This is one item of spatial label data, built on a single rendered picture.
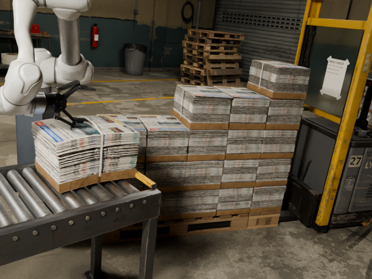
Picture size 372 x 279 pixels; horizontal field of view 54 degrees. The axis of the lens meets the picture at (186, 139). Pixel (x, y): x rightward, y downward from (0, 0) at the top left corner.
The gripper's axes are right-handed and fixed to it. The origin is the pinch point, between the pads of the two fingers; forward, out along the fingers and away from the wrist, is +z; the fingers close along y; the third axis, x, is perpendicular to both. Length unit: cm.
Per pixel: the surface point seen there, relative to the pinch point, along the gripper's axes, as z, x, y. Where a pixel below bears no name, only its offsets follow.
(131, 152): 15.6, 14.4, 18.3
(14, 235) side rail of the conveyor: -38, 33, 38
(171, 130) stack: 76, -32, 24
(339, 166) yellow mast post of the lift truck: 192, 31, 34
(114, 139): 5.7, 14.5, 11.6
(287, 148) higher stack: 164, 1, 28
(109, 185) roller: 5.8, 15.8, 32.9
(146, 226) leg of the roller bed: 19, 31, 48
